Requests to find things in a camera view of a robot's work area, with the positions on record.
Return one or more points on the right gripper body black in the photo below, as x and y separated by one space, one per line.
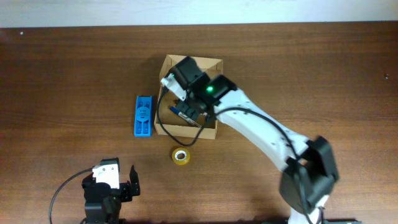
187 105

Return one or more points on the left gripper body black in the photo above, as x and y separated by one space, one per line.
124 194

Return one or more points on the blue whiteboard marker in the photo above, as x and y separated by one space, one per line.
184 117

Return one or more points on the yellow adhesive tape roll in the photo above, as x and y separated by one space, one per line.
181 156

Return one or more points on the blue plastic holder block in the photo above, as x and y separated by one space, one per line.
143 117

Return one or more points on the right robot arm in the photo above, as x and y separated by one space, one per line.
308 167

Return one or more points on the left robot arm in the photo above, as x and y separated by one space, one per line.
106 212

